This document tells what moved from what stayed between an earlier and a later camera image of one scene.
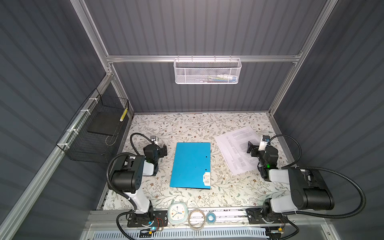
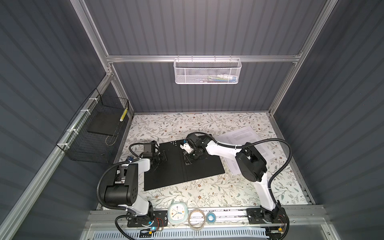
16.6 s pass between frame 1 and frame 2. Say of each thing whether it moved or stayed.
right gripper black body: moved
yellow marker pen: stayed
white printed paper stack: stayed
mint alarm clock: stayed
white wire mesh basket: stayed
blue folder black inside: moved
